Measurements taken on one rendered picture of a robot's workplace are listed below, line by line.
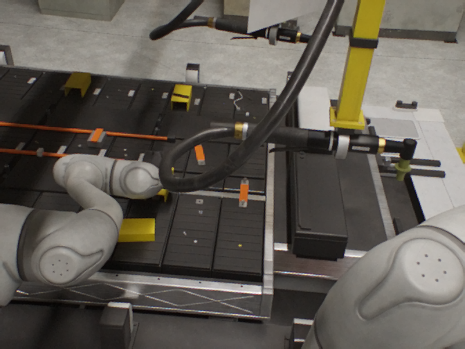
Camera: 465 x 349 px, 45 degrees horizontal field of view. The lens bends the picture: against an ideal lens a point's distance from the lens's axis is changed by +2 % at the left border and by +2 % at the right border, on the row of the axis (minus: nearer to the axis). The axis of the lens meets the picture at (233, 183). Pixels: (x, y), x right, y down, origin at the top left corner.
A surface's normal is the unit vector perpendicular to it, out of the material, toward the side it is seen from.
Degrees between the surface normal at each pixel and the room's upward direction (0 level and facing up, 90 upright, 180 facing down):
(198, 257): 0
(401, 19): 90
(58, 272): 68
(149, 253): 0
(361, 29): 90
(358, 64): 90
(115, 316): 0
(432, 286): 19
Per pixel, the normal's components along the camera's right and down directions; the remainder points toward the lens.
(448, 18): -0.07, 0.58
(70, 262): 0.06, 0.29
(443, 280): 0.09, -0.52
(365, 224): 0.06, -0.81
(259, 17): 0.74, 0.43
